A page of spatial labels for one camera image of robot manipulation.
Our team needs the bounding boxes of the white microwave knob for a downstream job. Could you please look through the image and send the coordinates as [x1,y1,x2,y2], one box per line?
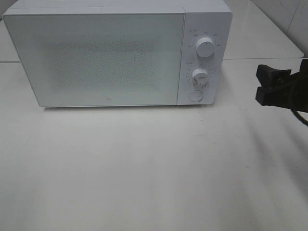
[195,36,216,58]
[192,68,209,86]

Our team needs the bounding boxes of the white microwave door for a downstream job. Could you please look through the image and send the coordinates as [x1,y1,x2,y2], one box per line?
[4,13,184,107]

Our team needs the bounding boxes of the round white door button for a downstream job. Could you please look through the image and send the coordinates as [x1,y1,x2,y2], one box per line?
[189,90,203,102]

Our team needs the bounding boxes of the white microwave oven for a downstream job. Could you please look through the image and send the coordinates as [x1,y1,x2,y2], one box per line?
[2,0,233,107]

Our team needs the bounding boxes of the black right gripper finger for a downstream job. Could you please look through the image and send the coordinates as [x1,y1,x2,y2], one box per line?
[256,64,291,84]

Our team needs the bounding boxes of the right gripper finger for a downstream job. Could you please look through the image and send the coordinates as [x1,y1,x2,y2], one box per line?
[256,87,289,108]

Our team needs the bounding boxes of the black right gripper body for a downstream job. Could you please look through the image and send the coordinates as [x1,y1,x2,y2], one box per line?
[282,72,308,113]

